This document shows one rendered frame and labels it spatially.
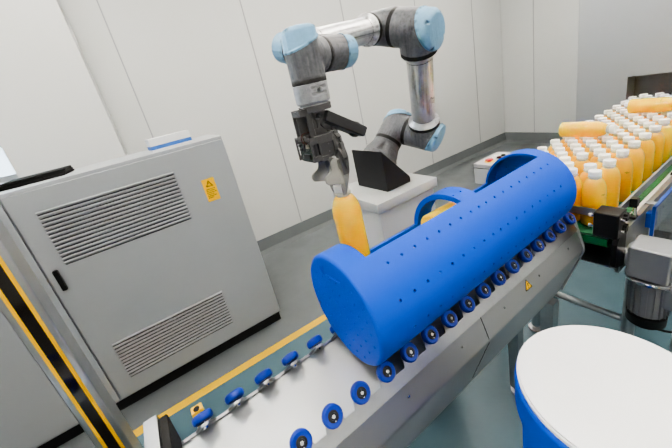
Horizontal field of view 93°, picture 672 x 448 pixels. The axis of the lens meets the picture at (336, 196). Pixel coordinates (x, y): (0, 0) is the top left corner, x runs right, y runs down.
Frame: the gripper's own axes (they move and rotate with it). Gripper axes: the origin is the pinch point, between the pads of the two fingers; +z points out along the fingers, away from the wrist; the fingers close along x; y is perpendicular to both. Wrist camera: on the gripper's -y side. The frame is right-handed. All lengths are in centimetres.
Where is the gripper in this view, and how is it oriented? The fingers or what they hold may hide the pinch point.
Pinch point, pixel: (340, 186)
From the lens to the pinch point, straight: 76.4
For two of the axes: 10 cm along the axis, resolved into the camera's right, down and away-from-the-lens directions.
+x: 5.5, 1.7, -8.2
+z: 2.1, 9.2, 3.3
